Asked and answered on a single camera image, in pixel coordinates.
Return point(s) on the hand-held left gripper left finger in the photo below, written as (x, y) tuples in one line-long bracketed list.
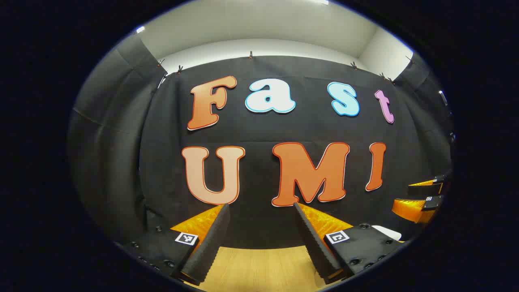
[(211, 243)]

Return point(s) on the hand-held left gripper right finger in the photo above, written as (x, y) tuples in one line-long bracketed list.
[(314, 239)]

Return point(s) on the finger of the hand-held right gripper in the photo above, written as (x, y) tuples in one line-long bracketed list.
[(409, 209), (423, 190)]

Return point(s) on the white desktop garbage bin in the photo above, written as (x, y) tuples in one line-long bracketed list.
[(387, 232)]

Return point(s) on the ceiling light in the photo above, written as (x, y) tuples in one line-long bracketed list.
[(140, 29)]

